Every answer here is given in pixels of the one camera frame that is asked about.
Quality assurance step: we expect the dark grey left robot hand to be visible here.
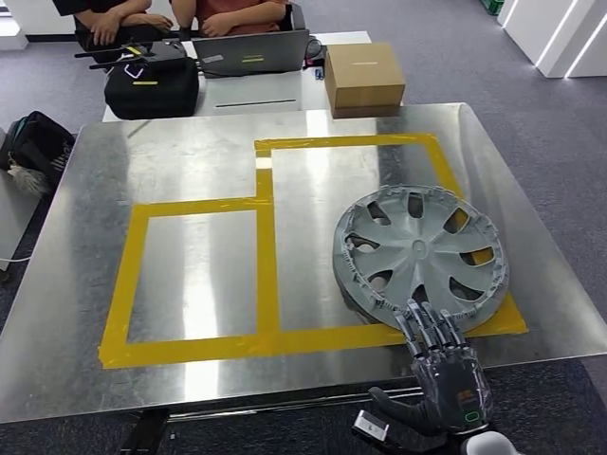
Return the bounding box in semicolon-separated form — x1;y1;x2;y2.
120;408;171;455

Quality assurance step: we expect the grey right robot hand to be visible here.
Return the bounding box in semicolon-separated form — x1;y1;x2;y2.
368;299;494;438

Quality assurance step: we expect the grey plastic wheel hubcap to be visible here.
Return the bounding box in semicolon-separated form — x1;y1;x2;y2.
331;183;510;334

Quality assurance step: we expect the stainless steel workbench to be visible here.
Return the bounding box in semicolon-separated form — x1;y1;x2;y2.
0;101;607;425

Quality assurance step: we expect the black backpack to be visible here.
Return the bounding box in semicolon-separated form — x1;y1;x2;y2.
0;111;76;196

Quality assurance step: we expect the brown cardboard box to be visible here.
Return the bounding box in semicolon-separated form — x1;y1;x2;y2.
324;42;407;119

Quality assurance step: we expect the black carry case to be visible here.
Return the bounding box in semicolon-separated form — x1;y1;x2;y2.
103;56;200;120

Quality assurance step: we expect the black router with antennas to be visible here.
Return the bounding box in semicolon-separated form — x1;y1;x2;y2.
74;38;188;71

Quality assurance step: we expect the grey laptop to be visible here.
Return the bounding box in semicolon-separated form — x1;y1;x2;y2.
192;29;310;80

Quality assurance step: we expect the person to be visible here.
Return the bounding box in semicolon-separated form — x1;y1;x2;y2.
171;0;290;39
51;0;174;53

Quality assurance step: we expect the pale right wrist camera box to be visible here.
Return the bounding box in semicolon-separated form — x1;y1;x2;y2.
353;409;390;444

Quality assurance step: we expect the fluffy beige keychain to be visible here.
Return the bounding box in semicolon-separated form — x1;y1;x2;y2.
7;164;51;197

